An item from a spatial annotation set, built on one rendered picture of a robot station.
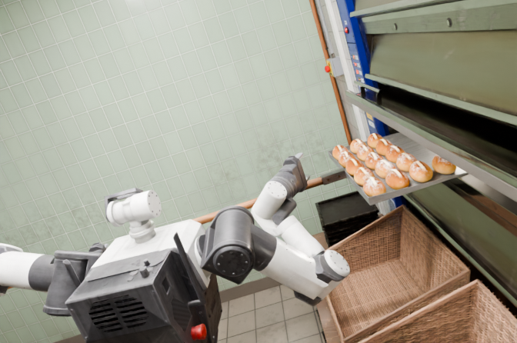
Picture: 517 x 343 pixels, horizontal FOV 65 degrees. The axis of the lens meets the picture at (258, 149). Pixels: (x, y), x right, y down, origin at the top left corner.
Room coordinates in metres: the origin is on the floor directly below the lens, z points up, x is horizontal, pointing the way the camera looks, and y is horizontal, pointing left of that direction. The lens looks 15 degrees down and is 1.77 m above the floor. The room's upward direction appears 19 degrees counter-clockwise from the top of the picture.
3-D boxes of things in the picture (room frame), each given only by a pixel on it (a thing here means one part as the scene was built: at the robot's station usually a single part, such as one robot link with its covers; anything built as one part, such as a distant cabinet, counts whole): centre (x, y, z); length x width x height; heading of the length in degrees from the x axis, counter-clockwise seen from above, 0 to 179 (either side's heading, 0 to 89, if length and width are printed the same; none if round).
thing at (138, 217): (0.92, 0.32, 1.47); 0.10 x 0.07 x 0.09; 79
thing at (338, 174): (1.41, -0.23, 1.20); 0.09 x 0.04 x 0.03; 89
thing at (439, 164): (1.19, -0.55, 1.21); 0.10 x 0.07 x 0.06; 176
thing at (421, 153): (1.40, -0.46, 1.19); 0.55 x 0.36 x 0.03; 179
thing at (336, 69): (2.31, -0.57, 1.46); 0.10 x 0.07 x 0.10; 177
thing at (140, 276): (0.86, 0.34, 1.27); 0.34 x 0.30 x 0.36; 79
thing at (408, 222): (1.40, -0.30, 0.72); 0.56 x 0.49 x 0.28; 178
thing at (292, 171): (1.20, -0.06, 1.31); 0.12 x 0.10 x 0.13; 144
